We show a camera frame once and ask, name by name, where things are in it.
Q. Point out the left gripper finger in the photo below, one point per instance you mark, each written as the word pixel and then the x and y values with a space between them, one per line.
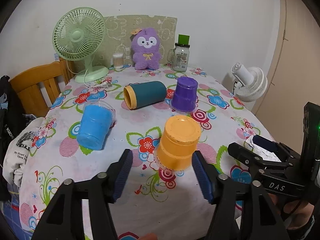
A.
pixel 257 166
pixel 275 147

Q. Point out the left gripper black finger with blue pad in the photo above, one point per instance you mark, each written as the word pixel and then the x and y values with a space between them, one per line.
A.
pixel 63 218
pixel 242 211

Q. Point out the orange plastic cup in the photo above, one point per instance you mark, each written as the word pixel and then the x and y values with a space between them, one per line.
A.
pixel 178 143

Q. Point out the purple plastic cup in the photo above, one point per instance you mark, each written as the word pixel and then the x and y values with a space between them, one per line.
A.
pixel 185 95

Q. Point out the blue plastic cup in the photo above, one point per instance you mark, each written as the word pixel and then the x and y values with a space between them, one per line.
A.
pixel 97 119

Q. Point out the teal cup yellow rim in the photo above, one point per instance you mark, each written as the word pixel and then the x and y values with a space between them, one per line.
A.
pixel 139 95

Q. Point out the person's hand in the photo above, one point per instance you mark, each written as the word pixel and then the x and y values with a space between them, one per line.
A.
pixel 301 217

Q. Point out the beige door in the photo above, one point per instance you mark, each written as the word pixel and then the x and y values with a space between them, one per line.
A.
pixel 293 77

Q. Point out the white floor fan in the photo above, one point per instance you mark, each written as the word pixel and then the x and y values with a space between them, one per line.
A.
pixel 247 84

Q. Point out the white printed t-shirt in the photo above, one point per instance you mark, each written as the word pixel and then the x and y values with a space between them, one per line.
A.
pixel 18 151

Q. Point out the floral tablecloth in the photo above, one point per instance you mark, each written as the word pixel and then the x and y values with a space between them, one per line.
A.
pixel 169 205

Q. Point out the glass mason jar mug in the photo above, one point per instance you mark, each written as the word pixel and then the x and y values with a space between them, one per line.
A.
pixel 179 57

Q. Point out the green box on jar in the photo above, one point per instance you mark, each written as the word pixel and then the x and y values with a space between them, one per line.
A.
pixel 183 39

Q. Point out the purple plush toy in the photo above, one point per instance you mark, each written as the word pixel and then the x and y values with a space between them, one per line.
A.
pixel 145 48

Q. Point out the cotton swab container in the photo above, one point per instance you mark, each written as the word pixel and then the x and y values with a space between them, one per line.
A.
pixel 118 60

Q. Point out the green desk fan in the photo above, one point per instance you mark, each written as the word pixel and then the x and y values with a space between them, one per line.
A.
pixel 77 36

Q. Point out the beige patterned foam board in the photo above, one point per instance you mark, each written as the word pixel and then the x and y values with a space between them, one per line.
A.
pixel 118 36

